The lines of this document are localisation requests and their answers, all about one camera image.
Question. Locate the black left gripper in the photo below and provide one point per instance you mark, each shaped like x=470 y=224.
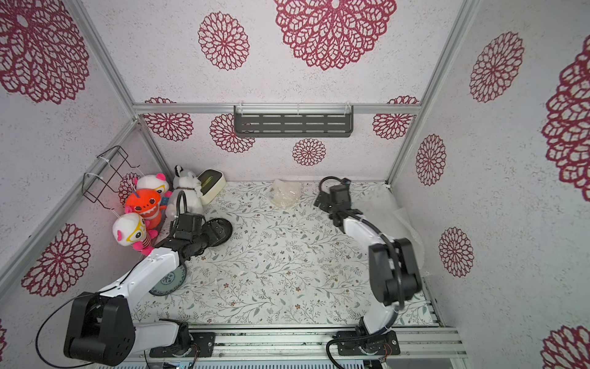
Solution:
x=214 y=237

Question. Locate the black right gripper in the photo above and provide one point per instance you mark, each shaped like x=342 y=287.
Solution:
x=329 y=202

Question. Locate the black dinner plate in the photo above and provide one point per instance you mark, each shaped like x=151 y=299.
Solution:
x=218 y=231

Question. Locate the clear bubble wrap sheet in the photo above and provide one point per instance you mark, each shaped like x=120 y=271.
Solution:
x=379 y=205
x=286 y=193

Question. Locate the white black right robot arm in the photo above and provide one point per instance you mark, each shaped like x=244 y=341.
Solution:
x=393 y=271

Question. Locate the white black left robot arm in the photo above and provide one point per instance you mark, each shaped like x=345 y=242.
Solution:
x=101 y=328

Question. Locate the grey white husky plush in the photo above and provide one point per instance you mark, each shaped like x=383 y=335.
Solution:
x=185 y=181

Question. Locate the blue patterned green plate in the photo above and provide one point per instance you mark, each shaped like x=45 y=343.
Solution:
x=171 y=282

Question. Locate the orange red plush toy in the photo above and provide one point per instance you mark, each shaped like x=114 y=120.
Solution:
x=146 y=203

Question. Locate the white plush with yellow glasses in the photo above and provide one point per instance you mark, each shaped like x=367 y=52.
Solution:
x=131 y=230

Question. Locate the white pink plush toy top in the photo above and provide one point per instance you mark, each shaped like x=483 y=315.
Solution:
x=157 y=183

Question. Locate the floral table mat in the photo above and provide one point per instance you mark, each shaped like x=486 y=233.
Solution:
x=281 y=267

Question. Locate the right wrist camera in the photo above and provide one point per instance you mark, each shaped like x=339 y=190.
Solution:
x=340 y=191

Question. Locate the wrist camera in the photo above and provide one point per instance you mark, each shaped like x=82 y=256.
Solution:
x=189 y=217
x=340 y=191

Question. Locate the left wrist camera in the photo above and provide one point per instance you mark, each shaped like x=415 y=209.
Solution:
x=189 y=217

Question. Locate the black wire basket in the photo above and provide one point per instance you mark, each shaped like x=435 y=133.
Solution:
x=114 y=181

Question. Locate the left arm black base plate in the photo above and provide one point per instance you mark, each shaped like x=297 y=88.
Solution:
x=200 y=345

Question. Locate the grey wall shelf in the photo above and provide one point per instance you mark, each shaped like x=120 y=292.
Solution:
x=293 y=123

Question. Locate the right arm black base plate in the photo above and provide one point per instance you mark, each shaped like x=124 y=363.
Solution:
x=353 y=343

